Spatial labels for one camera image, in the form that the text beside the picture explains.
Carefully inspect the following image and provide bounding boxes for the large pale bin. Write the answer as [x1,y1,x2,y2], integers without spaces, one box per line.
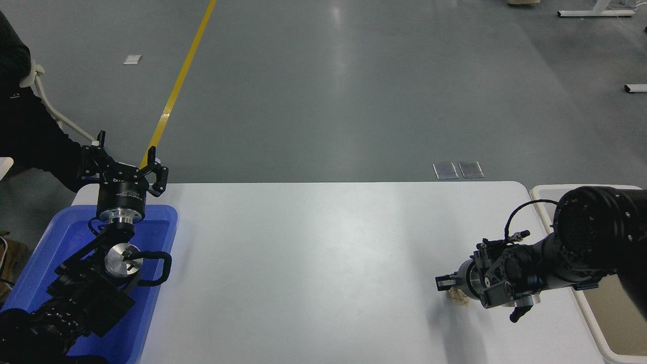
[529,184,647,364]

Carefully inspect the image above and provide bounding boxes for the white chair frame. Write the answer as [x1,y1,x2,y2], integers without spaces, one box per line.
[19,60,98,145]

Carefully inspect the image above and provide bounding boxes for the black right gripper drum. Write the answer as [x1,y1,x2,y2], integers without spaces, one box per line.
[456,260,477,299]

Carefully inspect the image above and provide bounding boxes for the blue plastic tray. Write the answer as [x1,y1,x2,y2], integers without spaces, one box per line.
[0,205,178,364]

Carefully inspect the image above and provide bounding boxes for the tan paper ball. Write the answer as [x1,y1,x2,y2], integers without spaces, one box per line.
[446,287,470,307]

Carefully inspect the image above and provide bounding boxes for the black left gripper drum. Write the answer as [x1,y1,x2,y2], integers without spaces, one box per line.
[96,168,152,216]

